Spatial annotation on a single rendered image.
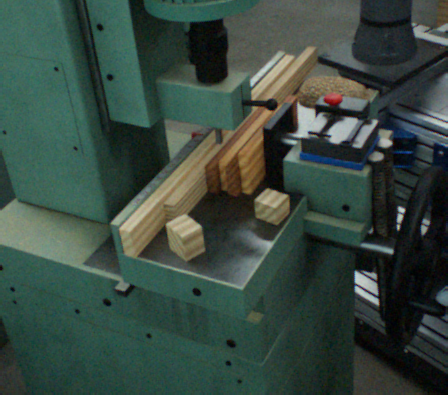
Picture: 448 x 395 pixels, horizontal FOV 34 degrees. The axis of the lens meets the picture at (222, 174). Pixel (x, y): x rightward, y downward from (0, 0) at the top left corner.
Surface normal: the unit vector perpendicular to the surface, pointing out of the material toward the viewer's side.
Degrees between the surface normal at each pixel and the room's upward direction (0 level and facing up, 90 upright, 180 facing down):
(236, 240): 0
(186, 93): 90
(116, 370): 90
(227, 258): 0
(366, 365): 0
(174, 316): 90
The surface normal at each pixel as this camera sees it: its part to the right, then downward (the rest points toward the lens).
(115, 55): -0.46, 0.53
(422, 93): -0.09, -0.82
